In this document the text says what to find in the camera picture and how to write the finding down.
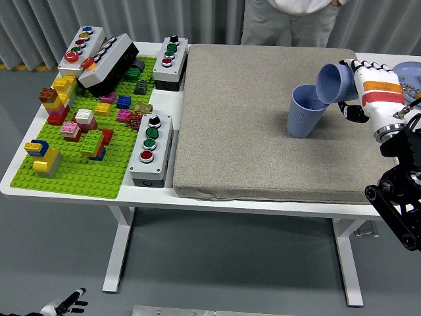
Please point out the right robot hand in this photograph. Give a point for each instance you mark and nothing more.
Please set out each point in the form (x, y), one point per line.
(381, 102)

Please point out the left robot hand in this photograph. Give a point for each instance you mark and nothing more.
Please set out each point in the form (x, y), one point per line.
(59, 307)

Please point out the blue ribbed plastic cup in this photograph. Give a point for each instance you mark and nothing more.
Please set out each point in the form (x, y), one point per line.
(332, 85)
(299, 121)

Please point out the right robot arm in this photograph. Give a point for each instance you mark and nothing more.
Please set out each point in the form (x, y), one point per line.
(394, 151)

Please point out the light blue plate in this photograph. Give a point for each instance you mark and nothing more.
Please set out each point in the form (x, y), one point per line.
(411, 69)

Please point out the white table leg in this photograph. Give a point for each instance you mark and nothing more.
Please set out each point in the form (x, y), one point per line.
(348, 263)
(115, 256)

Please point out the person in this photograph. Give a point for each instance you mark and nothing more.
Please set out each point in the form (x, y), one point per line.
(279, 26)

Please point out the green lego baseplate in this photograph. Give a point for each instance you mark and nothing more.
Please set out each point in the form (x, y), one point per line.
(82, 177)

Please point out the grey-brown fabric mat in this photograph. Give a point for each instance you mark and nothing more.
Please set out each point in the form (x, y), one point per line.
(246, 115)

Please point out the silver metal plate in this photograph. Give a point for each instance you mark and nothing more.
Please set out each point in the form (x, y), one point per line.
(197, 312)

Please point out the blue yellow grey brick duck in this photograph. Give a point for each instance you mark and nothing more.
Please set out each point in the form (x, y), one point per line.
(46, 161)

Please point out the large knob three-button control box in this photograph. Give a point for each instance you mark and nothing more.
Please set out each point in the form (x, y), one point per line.
(144, 168)

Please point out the green orange blue brick stack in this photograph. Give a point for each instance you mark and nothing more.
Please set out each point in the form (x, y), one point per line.
(92, 140)

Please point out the red lego brick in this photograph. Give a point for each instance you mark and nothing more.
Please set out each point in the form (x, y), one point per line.
(108, 135)

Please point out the pink white red brick stack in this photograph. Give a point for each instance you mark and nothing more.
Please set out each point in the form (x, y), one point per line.
(69, 128)

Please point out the red valve handwheel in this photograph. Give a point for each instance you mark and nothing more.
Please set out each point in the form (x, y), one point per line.
(135, 121)

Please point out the brown yellow pink red tower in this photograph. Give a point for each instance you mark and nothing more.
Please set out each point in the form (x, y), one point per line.
(52, 105)

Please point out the magenta lego brick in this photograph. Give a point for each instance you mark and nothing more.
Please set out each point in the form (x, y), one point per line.
(108, 98)
(123, 115)

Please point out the yellow lego brick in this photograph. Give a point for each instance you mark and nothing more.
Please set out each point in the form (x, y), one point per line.
(103, 109)

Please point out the blue lego brick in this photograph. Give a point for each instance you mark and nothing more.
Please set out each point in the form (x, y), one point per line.
(124, 102)

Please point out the brass valve fitting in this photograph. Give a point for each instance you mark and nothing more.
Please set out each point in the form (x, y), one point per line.
(143, 108)

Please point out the small knob three-button control box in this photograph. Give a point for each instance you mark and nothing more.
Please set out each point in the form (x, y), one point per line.
(164, 70)

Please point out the yellow white brick stack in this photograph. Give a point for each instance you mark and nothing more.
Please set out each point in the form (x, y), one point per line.
(64, 82)

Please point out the grey sloped lego brick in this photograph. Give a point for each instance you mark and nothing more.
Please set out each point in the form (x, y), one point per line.
(140, 88)

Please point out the yellow black floor tape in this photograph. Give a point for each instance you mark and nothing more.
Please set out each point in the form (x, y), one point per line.
(29, 68)

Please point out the dark grey arch brick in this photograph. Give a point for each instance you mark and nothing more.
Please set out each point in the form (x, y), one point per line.
(139, 65)

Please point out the green lego brick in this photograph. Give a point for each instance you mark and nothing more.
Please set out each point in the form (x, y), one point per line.
(132, 74)

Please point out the tilted white black control box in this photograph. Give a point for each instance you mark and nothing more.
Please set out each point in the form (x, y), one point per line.
(108, 62)

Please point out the grey pleated curtain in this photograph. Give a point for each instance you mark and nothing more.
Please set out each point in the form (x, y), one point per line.
(131, 16)

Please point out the five-button white control box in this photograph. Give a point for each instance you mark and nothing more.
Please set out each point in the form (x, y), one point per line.
(79, 42)

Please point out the metal bracket under table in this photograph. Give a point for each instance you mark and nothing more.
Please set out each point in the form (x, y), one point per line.
(368, 230)

